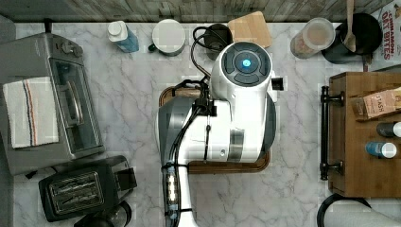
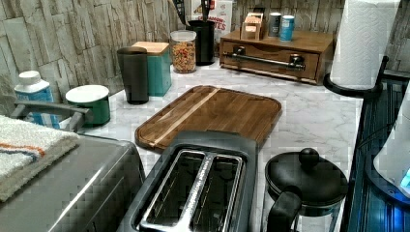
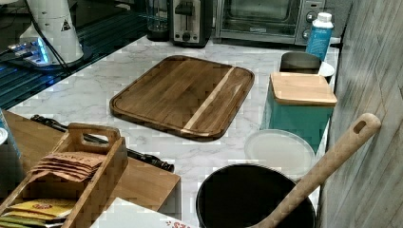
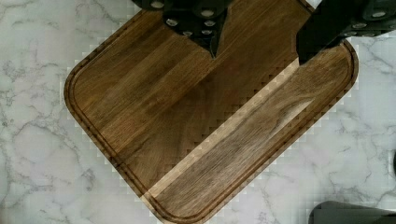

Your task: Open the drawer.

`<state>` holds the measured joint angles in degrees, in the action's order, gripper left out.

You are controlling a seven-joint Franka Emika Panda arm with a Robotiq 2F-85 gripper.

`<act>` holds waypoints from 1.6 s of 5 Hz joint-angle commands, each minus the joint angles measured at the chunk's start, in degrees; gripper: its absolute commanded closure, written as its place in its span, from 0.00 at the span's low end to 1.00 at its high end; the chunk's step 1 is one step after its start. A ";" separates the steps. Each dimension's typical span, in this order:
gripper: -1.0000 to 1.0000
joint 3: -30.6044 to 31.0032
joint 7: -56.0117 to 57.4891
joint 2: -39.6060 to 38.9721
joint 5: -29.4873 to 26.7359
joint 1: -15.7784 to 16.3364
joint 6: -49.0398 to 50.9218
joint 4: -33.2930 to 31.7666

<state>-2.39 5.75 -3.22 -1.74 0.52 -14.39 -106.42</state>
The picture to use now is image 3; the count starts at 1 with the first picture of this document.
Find white small bowl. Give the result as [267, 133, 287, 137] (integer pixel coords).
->
[318, 62, 336, 82]

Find white box with red print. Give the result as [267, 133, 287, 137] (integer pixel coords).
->
[90, 198, 196, 228]

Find silver black toaster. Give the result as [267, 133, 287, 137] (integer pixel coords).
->
[168, 0, 213, 48]

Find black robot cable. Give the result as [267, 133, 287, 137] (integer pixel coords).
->
[24, 0, 72, 69]

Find brown tea bag packets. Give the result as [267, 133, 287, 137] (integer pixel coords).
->
[30, 151, 106, 182]

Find black utensil crock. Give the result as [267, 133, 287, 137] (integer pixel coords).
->
[195, 163, 317, 228]

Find wooden spoon handle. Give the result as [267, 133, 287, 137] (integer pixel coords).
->
[248, 113, 381, 228]

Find light wooden board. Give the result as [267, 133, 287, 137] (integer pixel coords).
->
[3, 110, 182, 214]

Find black handled knife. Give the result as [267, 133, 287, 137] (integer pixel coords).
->
[30, 114, 175, 173]

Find white round plate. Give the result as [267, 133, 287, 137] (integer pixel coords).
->
[244, 129, 315, 180]

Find glass blender jar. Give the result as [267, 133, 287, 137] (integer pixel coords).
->
[144, 0, 169, 42]

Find yellow tea bag packets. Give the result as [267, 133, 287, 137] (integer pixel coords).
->
[0, 199, 76, 228]

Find teal canister with wooden lid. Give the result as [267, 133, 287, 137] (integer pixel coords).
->
[260, 72, 337, 153]

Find silver toaster oven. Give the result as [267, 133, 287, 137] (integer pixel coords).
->
[215, 0, 338, 46]

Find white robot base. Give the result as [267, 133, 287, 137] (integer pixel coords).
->
[8, 0, 86, 68]

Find blue white spray bottle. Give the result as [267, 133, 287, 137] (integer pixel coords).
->
[305, 12, 334, 61]

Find wooden tea caddy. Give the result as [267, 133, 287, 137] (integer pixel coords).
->
[1, 123, 128, 228]

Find dark wooden cutting board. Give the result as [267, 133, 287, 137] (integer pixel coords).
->
[109, 55, 255, 142]

